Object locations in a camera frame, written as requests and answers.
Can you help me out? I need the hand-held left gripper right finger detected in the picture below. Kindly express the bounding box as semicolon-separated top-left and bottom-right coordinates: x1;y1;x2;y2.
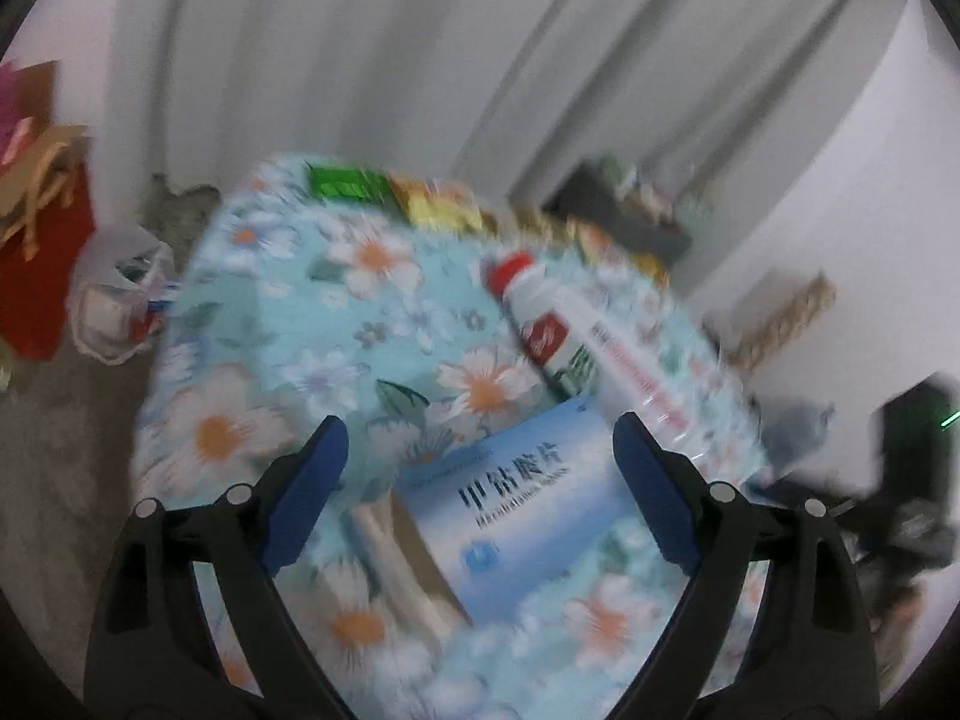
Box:
611;411;880;720

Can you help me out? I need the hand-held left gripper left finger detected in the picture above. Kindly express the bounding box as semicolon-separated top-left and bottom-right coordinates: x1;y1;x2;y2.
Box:
84;415;353;720

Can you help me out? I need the blue white medicine box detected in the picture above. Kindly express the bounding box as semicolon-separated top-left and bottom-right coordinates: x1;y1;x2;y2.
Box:
349;394;655;635

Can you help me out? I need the floral tablecloth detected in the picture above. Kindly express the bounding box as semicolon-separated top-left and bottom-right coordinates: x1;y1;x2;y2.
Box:
131;154;775;720

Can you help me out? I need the white bottle with red cap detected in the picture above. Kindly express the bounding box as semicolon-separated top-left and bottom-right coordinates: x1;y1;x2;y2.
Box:
480;250;722;467

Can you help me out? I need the woven wicker stand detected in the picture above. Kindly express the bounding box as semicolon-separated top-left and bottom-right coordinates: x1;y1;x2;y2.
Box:
726;272;838;377

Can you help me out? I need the orange snack packet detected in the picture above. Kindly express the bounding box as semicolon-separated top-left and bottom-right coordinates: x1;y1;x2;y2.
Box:
517;208;670;287

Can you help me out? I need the dark grey cabinet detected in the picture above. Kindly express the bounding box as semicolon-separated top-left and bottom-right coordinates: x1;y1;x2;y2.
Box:
540;159;695;275

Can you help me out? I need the white plastic bag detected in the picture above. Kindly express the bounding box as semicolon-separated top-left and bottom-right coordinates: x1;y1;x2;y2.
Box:
70;225;179;366

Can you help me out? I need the clutter of small items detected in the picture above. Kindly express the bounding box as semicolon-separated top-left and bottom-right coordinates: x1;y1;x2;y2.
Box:
596;156;710;220

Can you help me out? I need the green snack packet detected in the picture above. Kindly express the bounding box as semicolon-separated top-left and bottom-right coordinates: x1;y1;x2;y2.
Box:
306;161;392;205

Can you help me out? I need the yellow snack packet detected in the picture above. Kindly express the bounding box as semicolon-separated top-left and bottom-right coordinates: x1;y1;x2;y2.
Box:
390;175;490;235

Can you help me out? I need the red gift bag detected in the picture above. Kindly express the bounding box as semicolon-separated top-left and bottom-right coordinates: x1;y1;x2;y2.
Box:
0;124;98;362

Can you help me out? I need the white curtain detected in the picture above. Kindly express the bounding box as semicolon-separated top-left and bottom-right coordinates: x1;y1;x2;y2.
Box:
109;0;875;200

